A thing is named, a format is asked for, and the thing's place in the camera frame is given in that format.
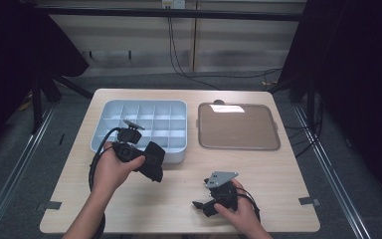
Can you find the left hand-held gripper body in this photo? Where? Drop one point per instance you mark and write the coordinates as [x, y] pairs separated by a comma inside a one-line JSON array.
[[129, 149]]

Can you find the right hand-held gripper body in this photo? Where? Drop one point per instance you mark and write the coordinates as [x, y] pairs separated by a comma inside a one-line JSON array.
[[224, 194]]

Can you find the black sock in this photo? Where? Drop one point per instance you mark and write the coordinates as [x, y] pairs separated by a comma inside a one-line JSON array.
[[154, 162]]

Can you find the light blue divided storage box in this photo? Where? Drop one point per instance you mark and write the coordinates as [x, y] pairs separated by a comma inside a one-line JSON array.
[[165, 126]]

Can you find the person's right hand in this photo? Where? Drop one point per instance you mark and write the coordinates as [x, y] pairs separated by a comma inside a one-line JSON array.
[[243, 212]]

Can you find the person's left hand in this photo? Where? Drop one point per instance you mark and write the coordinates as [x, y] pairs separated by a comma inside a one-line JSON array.
[[112, 172]]

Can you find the brown flat tray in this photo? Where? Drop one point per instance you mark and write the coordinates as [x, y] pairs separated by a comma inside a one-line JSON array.
[[238, 129]]

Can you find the grey tape strip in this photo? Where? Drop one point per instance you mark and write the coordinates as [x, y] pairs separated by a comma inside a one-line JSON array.
[[50, 205], [309, 201]]

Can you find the black metal stand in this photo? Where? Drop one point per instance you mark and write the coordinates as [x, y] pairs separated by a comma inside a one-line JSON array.
[[37, 106]]

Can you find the black horizontal bar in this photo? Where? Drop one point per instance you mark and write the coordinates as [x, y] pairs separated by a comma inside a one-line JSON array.
[[165, 13]]

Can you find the dark curtain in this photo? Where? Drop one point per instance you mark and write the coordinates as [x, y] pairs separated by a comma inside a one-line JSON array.
[[16, 59], [358, 83]]

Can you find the metal floor rail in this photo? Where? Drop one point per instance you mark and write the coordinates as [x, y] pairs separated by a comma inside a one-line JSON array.
[[16, 169], [328, 169]]

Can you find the white wall socket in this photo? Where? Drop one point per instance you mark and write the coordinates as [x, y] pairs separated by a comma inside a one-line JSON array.
[[173, 3]]

